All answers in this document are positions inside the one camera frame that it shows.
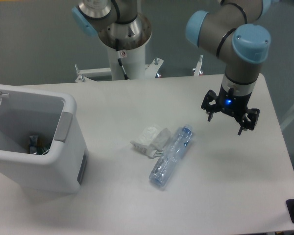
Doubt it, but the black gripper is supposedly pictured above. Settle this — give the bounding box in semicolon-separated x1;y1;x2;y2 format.
201;74;260;136

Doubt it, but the crushed clear plastic bottle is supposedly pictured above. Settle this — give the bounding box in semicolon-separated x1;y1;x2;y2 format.
149;125;193;188

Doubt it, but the white paper wrapper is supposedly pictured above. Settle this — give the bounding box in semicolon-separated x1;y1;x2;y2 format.
130;124;172;159

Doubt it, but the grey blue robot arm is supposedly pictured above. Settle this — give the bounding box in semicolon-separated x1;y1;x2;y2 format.
72;0;271;131

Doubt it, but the trash inside can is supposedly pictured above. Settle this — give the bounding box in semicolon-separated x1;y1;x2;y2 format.
28;135;51;155

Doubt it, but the white trash can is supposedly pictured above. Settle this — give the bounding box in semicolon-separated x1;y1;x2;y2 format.
0;85;88;193

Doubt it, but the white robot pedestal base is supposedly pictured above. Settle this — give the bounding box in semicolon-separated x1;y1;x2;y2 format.
75;45;164;83

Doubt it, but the black cable on pedestal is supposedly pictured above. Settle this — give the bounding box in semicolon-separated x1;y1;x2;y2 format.
115;38;130;80

